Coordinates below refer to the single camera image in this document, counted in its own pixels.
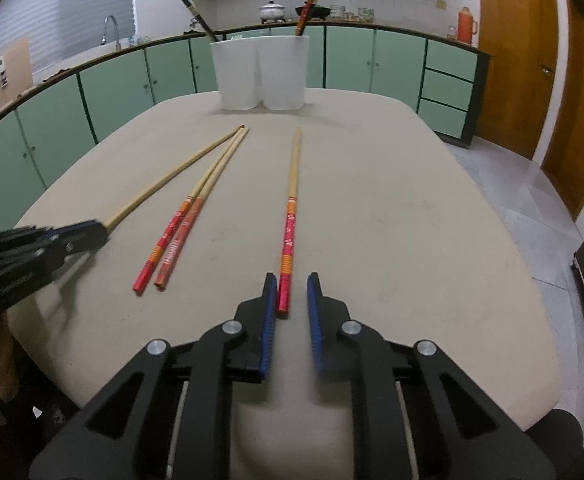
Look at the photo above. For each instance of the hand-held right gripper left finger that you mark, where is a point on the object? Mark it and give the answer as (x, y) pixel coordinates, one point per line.
(270, 320)

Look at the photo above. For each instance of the green lower cabinet with drawers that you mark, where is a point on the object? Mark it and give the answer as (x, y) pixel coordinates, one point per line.
(372, 60)

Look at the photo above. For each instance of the dark chopstick with red end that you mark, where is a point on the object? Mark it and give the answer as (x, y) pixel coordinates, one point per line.
(309, 7)

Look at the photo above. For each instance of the green lower cabinet with sink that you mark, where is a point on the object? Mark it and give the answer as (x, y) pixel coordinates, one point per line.
(111, 95)

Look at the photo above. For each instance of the beige cloth covered table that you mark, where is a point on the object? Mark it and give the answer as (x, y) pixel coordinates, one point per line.
(397, 210)

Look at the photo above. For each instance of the red thermos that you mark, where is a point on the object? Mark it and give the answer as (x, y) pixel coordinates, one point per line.
(466, 25)

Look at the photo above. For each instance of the grey window blind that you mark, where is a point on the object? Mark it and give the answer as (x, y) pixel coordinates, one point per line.
(61, 5)

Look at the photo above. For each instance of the plain bamboo chopstick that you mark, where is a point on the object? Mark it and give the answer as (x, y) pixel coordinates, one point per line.
(171, 180)

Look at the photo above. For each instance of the stacked bowls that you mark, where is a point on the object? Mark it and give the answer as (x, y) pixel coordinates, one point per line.
(338, 12)

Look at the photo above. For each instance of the metal faucet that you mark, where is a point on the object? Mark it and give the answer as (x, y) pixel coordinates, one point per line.
(114, 25)

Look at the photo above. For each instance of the person's right leg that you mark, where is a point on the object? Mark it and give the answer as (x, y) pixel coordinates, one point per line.
(557, 440)

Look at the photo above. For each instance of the dark chopstick with striped end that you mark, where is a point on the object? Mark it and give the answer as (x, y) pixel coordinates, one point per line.
(196, 15)

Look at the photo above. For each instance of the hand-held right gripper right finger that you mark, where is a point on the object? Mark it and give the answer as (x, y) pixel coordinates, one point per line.
(316, 330)

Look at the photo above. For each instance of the person's left hand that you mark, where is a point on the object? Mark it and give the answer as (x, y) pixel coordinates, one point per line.
(1, 360)

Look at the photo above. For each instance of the clear bottles by sink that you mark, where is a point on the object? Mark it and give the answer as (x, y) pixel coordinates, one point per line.
(142, 40)

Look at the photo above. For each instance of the white pot with lid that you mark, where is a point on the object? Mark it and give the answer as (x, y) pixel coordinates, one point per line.
(273, 11)

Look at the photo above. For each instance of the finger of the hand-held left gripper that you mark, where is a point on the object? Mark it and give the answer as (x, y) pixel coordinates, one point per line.
(81, 230)
(81, 246)

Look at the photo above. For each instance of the white two-compartment utensil holder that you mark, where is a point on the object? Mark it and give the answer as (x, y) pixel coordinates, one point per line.
(282, 75)

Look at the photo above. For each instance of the black wok with lid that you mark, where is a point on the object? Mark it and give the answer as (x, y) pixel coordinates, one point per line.
(319, 11)

